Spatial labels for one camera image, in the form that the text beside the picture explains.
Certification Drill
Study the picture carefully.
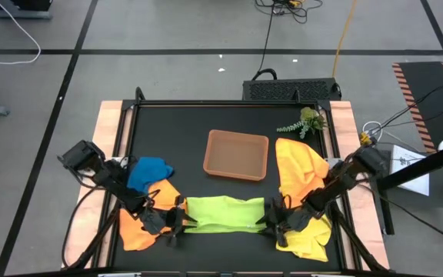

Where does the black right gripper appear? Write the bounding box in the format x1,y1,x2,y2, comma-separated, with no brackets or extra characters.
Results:
255,194,317,248

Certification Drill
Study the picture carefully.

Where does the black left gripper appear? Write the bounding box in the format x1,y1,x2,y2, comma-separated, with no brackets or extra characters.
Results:
138,195,198,248

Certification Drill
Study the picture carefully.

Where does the green microfiber towel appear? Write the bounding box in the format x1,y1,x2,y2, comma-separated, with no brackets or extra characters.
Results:
182,195,267,235

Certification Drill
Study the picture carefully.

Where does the orange microfiber towel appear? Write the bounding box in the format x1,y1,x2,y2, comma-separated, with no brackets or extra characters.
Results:
118,179,187,252
275,137,330,211

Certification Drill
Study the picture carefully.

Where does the blue microfiber towel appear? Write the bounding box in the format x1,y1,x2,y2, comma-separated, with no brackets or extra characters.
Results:
126,156,175,195

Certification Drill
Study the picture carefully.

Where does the orange plastic tray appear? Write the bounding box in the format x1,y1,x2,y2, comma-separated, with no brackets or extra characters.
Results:
202,128,270,182

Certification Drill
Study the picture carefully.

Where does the yellow microfiber towel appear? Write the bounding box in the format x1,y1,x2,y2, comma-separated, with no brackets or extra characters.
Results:
275,213,333,263

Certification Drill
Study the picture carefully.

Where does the artificial green plant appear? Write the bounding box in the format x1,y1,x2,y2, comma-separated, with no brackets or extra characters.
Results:
276,106,328,139

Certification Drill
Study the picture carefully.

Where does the black computer case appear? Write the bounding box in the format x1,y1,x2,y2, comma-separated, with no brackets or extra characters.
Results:
242,68,342,102

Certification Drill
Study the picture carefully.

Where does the white paper sheet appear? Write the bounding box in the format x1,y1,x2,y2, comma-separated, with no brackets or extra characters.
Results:
389,144,430,196

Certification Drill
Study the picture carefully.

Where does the black metal beam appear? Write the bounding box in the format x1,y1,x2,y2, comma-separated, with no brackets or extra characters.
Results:
377,148,443,192

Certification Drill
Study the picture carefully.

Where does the black hazard-striped mat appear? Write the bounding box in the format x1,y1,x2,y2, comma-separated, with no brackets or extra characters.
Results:
392,61,443,153

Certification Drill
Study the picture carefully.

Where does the grey desk base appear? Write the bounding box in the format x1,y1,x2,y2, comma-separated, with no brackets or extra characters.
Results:
0,0,53,20

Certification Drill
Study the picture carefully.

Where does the white cable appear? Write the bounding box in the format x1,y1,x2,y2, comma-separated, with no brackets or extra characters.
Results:
361,121,385,142
0,0,42,65

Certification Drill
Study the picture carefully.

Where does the black cable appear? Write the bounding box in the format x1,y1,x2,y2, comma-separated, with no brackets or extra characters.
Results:
375,192,443,247
371,71,443,134
255,0,325,80

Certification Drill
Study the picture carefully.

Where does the yellow cable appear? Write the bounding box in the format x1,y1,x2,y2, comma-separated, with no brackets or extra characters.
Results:
331,0,358,80

